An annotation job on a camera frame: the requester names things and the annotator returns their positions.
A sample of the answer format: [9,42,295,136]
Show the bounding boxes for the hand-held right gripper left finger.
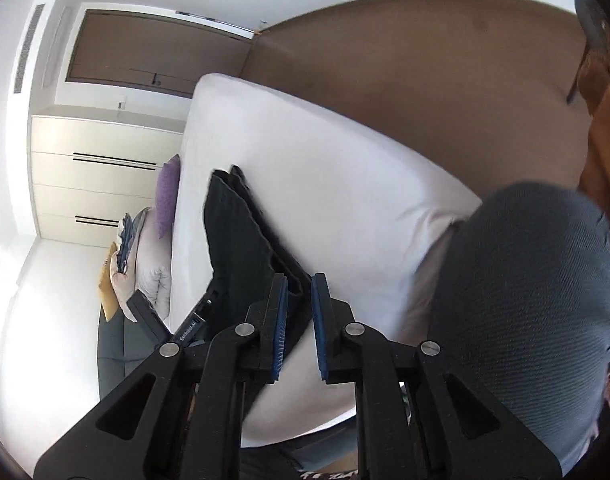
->
[33,274,291,480]

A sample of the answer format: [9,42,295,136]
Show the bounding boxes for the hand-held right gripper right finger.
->
[311,272,561,480]

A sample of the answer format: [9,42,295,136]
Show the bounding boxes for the black pants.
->
[203,164,317,361]

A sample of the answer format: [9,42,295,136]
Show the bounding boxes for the yellow pillow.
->
[99,241,120,322]

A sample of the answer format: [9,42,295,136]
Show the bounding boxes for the grey upholstered headboard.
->
[96,305,186,401]

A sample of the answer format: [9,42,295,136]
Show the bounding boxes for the folded beige duvet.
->
[110,207,173,323]

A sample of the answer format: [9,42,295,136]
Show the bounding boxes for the folded blue grey cloth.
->
[116,212,136,276]

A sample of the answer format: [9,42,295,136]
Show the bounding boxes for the purple pillow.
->
[156,154,181,240]

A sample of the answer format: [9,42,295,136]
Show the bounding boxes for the cream wardrobe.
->
[31,115,186,241]

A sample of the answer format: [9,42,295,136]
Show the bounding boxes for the bed with white sheet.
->
[170,72,486,448]

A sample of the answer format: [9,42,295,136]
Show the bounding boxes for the person's grey trouser leg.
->
[415,181,610,478]

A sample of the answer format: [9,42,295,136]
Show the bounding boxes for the brown door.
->
[65,7,253,96]

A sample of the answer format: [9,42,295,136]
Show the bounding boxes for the white air vent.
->
[13,4,46,95]

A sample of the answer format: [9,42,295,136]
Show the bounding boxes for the orange brown cloth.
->
[580,45,610,211]

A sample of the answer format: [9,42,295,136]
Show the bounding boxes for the grey chair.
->
[568,0,610,106]

